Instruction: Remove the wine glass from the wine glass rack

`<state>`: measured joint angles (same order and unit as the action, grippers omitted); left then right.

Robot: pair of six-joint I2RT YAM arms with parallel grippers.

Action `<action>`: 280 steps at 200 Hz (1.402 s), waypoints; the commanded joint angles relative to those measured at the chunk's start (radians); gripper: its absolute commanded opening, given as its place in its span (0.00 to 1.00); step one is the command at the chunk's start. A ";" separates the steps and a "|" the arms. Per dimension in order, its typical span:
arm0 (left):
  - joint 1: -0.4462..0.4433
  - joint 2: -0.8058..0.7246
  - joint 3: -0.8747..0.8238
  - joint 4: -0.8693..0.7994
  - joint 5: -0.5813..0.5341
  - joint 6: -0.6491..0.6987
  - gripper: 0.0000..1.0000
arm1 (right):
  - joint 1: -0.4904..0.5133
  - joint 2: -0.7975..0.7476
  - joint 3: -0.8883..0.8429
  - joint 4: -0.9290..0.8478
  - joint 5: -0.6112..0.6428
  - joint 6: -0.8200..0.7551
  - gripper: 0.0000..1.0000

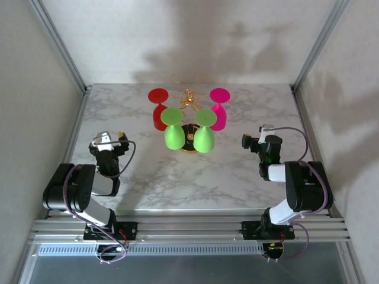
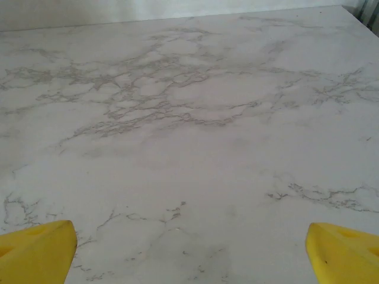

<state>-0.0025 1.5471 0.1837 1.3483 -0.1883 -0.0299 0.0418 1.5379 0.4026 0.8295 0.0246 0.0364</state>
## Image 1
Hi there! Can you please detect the green plastic wine glass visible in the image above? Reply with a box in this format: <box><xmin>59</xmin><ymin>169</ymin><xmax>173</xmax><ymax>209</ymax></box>
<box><xmin>193</xmin><ymin>108</ymin><xmax>218</xmax><ymax>154</ymax></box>
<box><xmin>160</xmin><ymin>107</ymin><xmax>186</xmax><ymax>150</ymax></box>

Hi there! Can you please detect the pink plastic wine glass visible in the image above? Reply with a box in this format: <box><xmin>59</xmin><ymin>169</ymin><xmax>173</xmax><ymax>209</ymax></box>
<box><xmin>209</xmin><ymin>87</ymin><xmax>232</xmax><ymax>132</ymax></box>

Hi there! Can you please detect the red plastic wine glass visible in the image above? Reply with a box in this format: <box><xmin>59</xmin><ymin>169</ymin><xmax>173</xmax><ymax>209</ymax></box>
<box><xmin>147</xmin><ymin>88</ymin><xmax>170</xmax><ymax>131</ymax></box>

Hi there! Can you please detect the grey metal panel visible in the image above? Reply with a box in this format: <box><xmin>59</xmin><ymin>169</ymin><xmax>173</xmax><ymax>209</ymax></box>
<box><xmin>17</xmin><ymin>251</ymin><xmax>362</xmax><ymax>284</ymax></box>

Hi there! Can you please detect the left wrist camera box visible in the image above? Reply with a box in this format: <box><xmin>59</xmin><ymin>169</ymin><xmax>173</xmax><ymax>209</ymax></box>
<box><xmin>90</xmin><ymin>130</ymin><xmax>115</xmax><ymax>152</ymax></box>

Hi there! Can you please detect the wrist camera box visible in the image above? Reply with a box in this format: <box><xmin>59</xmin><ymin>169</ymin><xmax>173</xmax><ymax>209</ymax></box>
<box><xmin>258</xmin><ymin>124</ymin><xmax>276</xmax><ymax>146</ymax></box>
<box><xmin>90</xmin><ymin>130</ymin><xmax>115</xmax><ymax>152</ymax></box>

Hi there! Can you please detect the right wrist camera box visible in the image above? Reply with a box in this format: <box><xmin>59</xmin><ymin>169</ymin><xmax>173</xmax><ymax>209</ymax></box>
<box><xmin>258</xmin><ymin>124</ymin><xmax>276</xmax><ymax>146</ymax></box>

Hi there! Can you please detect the aluminium table side rail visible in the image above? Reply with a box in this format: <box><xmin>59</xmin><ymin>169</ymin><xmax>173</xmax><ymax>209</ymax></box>
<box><xmin>291</xmin><ymin>88</ymin><xmax>341</xmax><ymax>218</ymax></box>
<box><xmin>47</xmin><ymin>88</ymin><xmax>91</xmax><ymax>211</ymax></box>

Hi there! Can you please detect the gold wire wine glass rack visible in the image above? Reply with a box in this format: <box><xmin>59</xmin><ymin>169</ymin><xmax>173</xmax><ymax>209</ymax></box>
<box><xmin>169</xmin><ymin>72</ymin><xmax>211</xmax><ymax>154</ymax></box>

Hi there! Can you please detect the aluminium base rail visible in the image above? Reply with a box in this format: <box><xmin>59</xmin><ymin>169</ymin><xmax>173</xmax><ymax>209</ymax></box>
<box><xmin>29</xmin><ymin>208</ymin><xmax>352</xmax><ymax>245</ymax></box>

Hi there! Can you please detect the slotted grey cable duct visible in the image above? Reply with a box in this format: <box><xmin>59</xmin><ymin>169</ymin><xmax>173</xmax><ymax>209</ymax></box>
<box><xmin>35</xmin><ymin>243</ymin><xmax>265</xmax><ymax>257</ymax></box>

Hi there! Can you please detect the aluminium frame post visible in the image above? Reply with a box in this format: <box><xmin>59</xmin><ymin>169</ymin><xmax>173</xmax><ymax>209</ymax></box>
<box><xmin>291</xmin><ymin>0</ymin><xmax>352</xmax><ymax>91</ymax></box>
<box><xmin>28</xmin><ymin>0</ymin><xmax>92</xmax><ymax>93</ymax></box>

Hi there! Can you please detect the aluminium frame bar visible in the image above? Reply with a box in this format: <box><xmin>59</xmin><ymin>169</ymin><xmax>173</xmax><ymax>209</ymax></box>
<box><xmin>11</xmin><ymin>244</ymin><xmax>39</xmax><ymax>284</ymax></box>
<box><xmin>337</xmin><ymin>241</ymin><xmax>367</xmax><ymax>284</ymax></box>

